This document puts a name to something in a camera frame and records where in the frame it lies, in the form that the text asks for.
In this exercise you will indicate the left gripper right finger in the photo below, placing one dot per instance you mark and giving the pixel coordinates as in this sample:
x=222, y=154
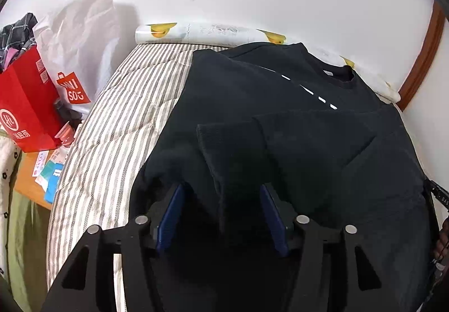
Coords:
x=331, y=271

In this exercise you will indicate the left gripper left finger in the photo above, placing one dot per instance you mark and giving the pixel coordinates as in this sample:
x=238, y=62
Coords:
x=87, y=280

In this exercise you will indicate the black sweatshirt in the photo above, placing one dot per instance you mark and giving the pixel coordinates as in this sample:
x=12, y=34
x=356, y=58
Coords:
x=274, y=114

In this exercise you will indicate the dark plaid clothes pile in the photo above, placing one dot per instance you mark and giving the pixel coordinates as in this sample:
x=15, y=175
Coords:
x=16, y=39

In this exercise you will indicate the person right hand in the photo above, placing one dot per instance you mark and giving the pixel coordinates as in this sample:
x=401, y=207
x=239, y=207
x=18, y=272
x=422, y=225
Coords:
x=441, y=249

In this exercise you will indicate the green blanket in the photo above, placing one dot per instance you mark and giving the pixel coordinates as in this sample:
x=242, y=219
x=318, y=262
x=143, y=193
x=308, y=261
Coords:
x=27, y=233

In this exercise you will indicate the papers and cards pile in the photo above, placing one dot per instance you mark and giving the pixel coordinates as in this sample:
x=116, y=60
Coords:
x=47, y=172

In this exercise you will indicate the orange wooden side table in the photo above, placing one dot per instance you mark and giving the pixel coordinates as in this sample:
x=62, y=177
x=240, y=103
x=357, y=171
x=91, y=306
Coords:
x=25, y=183

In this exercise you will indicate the striped quilted mattress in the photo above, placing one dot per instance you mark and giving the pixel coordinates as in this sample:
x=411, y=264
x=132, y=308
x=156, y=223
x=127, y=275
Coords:
x=113, y=143

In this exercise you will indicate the white dotted fabric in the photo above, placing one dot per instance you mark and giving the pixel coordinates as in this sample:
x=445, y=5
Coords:
x=9, y=152

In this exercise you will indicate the red shopping bag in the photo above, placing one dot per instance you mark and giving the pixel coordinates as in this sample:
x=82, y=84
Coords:
x=28, y=111

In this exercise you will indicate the white paper shopping bag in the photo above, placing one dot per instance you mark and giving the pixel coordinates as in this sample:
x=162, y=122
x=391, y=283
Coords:
x=77, y=43

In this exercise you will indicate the white lemon print sheet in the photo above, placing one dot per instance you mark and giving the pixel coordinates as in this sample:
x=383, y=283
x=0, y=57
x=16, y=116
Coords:
x=232, y=36

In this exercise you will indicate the brown wooden door frame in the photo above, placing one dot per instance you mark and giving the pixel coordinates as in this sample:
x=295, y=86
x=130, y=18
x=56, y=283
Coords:
x=425, y=58

